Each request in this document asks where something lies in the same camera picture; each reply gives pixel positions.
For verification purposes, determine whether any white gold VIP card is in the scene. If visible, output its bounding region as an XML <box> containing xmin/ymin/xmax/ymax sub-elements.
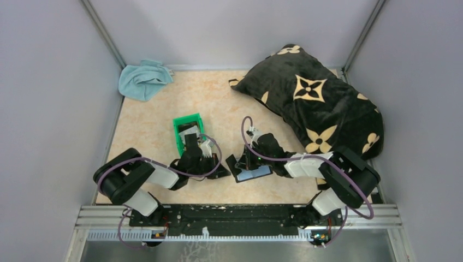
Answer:
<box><xmin>179</xmin><ymin>125</ymin><xmax>200</xmax><ymax>145</ymax></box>

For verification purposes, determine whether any black card holder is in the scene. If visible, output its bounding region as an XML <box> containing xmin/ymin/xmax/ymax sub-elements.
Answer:
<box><xmin>225</xmin><ymin>154</ymin><xmax>273</xmax><ymax>183</ymax></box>

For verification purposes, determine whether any green plastic bin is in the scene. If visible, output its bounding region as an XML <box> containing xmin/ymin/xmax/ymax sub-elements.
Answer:
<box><xmin>173</xmin><ymin>113</ymin><xmax>206</xmax><ymax>156</ymax></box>

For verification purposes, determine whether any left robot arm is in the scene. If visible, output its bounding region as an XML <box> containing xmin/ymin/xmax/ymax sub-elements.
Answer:
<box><xmin>93</xmin><ymin>146</ymin><xmax>231</xmax><ymax>227</ymax></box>

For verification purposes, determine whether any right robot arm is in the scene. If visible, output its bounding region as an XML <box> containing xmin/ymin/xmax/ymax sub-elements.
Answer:
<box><xmin>235</xmin><ymin>130</ymin><xmax>381</xmax><ymax>216</ymax></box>

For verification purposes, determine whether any black floral pillow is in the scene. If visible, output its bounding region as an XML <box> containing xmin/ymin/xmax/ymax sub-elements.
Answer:
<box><xmin>228</xmin><ymin>44</ymin><xmax>384</xmax><ymax>160</ymax></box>

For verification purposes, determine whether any light blue cloth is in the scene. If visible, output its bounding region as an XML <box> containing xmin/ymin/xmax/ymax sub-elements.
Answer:
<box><xmin>118</xmin><ymin>59</ymin><xmax>174</xmax><ymax>102</ymax></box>

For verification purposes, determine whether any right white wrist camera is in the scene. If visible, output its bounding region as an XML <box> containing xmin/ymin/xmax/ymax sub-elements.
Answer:
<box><xmin>246</xmin><ymin>126</ymin><xmax>264</xmax><ymax>144</ymax></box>

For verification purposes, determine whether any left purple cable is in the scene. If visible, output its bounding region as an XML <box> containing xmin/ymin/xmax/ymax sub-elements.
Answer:
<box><xmin>97</xmin><ymin>134</ymin><xmax>223</xmax><ymax>250</ymax></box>

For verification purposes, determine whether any purple cable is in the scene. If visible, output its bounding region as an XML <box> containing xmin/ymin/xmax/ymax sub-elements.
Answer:
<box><xmin>241</xmin><ymin>116</ymin><xmax>375</xmax><ymax>248</ymax></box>
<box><xmin>97</xmin><ymin>134</ymin><xmax>223</xmax><ymax>250</ymax></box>

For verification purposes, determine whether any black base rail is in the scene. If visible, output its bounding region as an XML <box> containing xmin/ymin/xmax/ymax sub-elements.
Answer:
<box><xmin>129</xmin><ymin>204</ymin><xmax>330</xmax><ymax>236</ymax></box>

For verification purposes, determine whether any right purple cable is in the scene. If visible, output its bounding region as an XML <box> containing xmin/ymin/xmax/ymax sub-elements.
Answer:
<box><xmin>241</xmin><ymin>116</ymin><xmax>375</xmax><ymax>248</ymax></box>

